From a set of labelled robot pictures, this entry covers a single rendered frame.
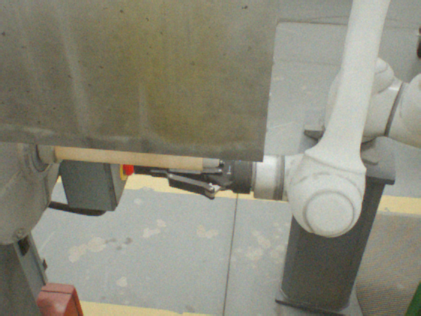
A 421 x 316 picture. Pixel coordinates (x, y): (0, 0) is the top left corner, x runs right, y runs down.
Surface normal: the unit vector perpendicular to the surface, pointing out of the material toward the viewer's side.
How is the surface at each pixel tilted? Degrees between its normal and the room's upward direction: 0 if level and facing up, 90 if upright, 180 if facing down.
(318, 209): 69
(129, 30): 90
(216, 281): 0
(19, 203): 94
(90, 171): 90
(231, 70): 90
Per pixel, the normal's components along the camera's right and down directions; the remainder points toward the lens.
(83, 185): -0.12, 0.65
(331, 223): -0.14, 0.30
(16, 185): 0.97, 0.19
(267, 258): 0.00, -0.76
